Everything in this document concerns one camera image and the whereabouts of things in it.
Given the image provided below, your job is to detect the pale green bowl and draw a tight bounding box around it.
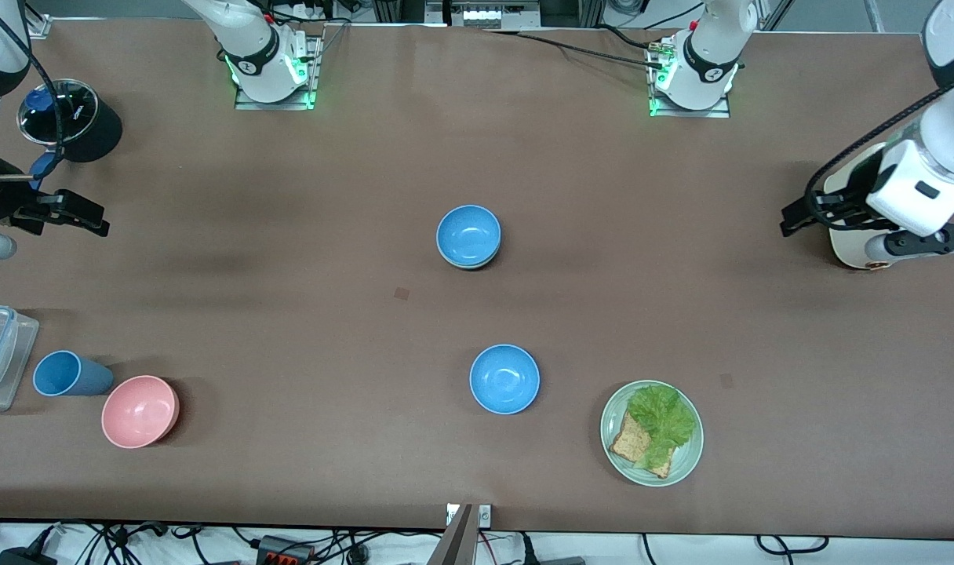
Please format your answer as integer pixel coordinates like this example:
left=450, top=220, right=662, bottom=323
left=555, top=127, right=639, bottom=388
left=438, top=250, right=501, bottom=272

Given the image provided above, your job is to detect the blue bowl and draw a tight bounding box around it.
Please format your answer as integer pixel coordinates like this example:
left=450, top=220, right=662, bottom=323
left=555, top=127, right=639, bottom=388
left=469, top=344, right=541, bottom=415
left=435, top=204, right=502, bottom=268

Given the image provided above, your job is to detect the pink bowl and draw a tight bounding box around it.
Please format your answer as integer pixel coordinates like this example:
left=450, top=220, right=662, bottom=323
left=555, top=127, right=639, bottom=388
left=101, top=375, right=181, bottom=450

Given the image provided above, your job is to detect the cream toaster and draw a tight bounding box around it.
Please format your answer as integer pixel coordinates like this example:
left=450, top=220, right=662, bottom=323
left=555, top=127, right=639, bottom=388
left=826, top=141, right=917, bottom=272

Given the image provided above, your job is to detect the glass lid with blue knob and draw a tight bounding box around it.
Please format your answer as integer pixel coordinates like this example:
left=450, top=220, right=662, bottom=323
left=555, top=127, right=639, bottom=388
left=18, top=78, right=100, bottom=146

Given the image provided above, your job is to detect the clear plastic container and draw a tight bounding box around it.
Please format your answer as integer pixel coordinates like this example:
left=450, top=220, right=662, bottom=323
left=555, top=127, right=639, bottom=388
left=0, top=304, right=40, bottom=414

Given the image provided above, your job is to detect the blue cup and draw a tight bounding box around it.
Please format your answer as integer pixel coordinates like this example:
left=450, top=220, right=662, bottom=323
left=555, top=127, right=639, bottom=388
left=32, top=350, right=115, bottom=397

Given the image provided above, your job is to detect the green lettuce leaf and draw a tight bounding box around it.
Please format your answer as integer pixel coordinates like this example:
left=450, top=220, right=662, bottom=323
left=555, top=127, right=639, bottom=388
left=628, top=383, right=697, bottom=470

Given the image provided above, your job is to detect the pale green plate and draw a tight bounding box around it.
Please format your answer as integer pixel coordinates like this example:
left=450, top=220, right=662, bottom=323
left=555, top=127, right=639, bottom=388
left=599, top=380, right=705, bottom=487

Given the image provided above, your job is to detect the brown toast slice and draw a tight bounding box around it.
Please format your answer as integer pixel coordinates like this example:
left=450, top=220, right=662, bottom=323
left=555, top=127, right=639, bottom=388
left=609, top=412, right=674, bottom=479

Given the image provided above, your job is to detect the black power strip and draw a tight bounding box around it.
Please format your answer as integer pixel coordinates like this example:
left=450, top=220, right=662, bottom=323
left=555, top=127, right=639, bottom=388
left=257, top=536, right=315, bottom=565

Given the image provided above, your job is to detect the white power strip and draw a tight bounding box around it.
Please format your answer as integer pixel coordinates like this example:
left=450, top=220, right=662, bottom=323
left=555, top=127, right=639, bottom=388
left=446, top=0, right=529, bottom=29

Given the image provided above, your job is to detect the black pot with blue handle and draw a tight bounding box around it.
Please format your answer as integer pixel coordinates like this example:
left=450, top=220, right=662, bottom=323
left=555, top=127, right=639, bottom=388
left=18, top=78, right=123, bottom=189

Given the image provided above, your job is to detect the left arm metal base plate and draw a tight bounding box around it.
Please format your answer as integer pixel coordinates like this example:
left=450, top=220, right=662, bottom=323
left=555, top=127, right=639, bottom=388
left=650, top=39, right=730, bottom=118

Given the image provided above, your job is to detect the aluminium frame profile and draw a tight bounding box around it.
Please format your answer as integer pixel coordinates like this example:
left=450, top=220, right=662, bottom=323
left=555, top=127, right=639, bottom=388
left=18, top=0, right=52, bottom=38

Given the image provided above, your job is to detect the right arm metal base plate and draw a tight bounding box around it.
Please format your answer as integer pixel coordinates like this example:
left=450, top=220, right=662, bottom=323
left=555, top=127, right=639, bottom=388
left=234, top=35, right=319, bottom=111

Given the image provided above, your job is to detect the black cable on table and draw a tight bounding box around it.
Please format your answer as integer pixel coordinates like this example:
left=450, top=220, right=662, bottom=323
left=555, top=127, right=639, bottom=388
left=483, top=28, right=666, bottom=70

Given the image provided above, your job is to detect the grey mount bar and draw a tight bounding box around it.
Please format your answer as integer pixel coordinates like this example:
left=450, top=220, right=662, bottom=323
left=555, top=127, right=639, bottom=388
left=426, top=505, right=478, bottom=565

